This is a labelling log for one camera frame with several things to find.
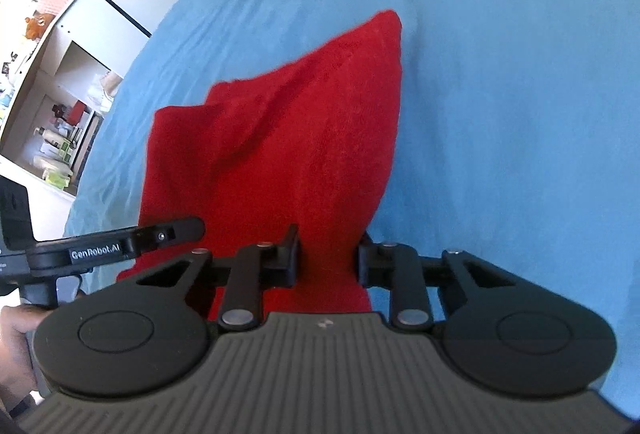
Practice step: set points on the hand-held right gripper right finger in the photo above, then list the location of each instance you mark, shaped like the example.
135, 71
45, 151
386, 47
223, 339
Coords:
370, 266

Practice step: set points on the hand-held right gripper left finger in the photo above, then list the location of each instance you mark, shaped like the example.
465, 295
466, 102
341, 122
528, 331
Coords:
287, 264

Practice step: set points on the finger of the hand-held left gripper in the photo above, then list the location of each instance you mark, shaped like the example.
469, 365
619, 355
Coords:
170, 234

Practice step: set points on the red sweater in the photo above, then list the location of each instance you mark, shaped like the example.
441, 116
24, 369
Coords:
300, 139

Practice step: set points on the person's left hand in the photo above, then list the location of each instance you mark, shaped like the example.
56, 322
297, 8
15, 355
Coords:
15, 349

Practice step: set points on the green toiletry pack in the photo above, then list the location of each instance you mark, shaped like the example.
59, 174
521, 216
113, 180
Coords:
55, 178

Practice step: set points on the red box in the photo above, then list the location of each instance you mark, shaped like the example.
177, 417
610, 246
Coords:
76, 113

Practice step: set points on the white bag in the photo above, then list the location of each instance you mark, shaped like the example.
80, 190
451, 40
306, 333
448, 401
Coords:
106, 88

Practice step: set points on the blue bed sheet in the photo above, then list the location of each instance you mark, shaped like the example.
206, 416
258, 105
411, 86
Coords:
500, 114

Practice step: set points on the white shelf unit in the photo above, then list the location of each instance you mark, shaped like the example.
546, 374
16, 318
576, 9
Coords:
65, 49

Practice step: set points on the orange plush toy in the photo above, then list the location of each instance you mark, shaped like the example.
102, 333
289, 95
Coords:
37, 26

